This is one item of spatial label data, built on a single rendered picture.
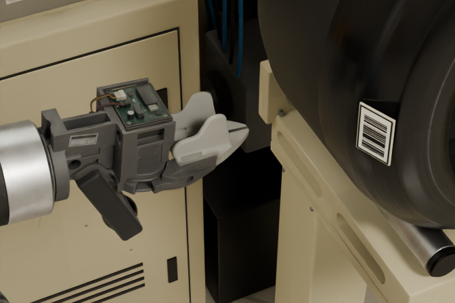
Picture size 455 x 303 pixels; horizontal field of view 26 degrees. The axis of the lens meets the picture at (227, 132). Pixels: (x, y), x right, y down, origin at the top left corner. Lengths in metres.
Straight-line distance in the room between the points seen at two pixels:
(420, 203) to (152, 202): 0.85
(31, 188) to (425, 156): 0.38
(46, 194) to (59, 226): 0.88
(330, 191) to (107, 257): 0.69
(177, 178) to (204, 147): 0.05
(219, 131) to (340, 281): 0.91
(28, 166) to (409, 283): 0.52
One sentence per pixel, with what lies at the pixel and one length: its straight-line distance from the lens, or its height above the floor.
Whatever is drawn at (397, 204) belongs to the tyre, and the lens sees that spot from 1.06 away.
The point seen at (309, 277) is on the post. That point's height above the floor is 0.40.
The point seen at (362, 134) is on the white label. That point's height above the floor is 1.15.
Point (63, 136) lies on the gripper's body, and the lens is 0.89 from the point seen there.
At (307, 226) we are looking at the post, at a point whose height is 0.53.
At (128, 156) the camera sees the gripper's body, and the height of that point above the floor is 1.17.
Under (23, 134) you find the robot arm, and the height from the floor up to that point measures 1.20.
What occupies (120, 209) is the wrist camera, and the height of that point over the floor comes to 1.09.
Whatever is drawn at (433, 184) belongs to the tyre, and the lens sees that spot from 1.03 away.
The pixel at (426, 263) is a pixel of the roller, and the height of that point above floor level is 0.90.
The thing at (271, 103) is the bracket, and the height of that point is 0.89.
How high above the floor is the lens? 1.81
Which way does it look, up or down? 44 degrees down
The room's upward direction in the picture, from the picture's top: straight up
